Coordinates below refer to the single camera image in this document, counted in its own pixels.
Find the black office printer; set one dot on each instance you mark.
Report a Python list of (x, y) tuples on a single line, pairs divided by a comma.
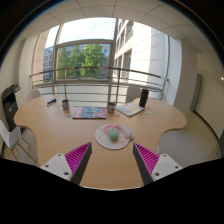
[(10, 105)]

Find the mint green computer mouse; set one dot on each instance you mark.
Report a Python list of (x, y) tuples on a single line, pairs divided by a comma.
[(113, 134)]

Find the round white pink mouse pad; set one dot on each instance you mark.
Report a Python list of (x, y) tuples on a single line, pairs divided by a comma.
[(103, 140)]

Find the dark blue stapler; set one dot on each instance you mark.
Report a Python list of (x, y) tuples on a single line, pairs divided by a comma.
[(51, 101)]

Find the blue and white printed mug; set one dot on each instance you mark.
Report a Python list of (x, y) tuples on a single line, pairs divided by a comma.
[(65, 105)]

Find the white chair with wooden legs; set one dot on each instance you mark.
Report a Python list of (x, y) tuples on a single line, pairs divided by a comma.
[(9, 136)]

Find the black cylindrical speaker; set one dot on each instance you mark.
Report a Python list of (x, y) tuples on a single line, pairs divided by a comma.
[(143, 97)]

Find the grey-green door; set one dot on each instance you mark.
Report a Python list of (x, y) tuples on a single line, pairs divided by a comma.
[(196, 92)]

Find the metal window railing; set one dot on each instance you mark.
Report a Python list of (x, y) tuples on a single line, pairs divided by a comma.
[(93, 68)]

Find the white plastic chair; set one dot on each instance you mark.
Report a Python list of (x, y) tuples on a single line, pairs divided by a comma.
[(33, 95), (132, 93)]

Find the white illustrated book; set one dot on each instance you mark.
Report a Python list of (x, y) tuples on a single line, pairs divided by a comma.
[(129, 109)]

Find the red and dark magazine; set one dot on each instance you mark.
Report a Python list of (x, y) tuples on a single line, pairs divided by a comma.
[(89, 113)]

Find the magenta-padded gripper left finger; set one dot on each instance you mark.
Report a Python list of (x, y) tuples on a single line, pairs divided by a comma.
[(77, 158)]

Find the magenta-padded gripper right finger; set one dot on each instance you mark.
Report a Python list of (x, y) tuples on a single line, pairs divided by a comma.
[(147, 158)]

